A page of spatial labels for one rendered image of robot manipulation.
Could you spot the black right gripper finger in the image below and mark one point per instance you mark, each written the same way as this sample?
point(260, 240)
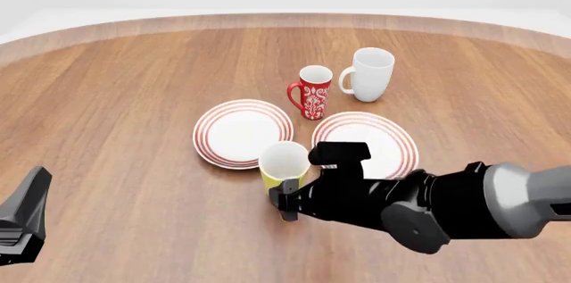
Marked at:
point(289, 216)
point(290, 186)

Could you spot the plain white mug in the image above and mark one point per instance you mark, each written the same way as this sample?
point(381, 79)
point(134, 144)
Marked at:
point(370, 78)

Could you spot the grey and black right robot arm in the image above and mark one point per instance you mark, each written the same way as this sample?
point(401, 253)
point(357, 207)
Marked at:
point(446, 202)

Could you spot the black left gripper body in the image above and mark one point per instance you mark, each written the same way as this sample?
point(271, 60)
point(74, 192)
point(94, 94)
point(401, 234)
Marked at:
point(20, 246)

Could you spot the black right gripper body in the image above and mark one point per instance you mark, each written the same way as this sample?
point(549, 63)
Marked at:
point(281, 200)

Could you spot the yellow and white mug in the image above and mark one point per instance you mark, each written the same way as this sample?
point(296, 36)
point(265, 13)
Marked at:
point(278, 159)

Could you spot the red patterned mug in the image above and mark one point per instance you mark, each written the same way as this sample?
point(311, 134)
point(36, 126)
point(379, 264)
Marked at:
point(316, 97)

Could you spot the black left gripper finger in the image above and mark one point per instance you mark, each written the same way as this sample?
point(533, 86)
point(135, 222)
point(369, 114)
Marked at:
point(31, 202)

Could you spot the white plate with red rings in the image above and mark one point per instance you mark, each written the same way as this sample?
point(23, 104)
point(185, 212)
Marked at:
point(243, 132)
point(383, 139)

